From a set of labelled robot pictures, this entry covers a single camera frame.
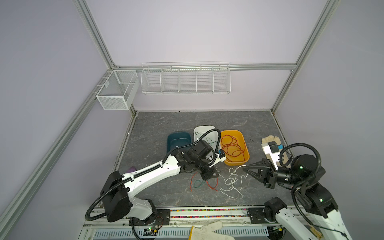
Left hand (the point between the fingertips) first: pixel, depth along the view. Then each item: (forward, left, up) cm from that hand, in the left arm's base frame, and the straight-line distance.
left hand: (215, 176), depth 71 cm
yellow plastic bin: (+16, -19, -17) cm, 30 cm away
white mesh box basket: (+59, +58, +8) cm, 83 cm away
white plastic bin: (+33, -4, -17) cm, 37 cm away
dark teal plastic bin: (+33, +20, -17) cm, 42 cm away
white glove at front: (-21, +6, -15) cm, 27 cm away
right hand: (-5, -8, +19) cm, 21 cm away
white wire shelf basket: (+63, +13, +14) cm, 66 cm away
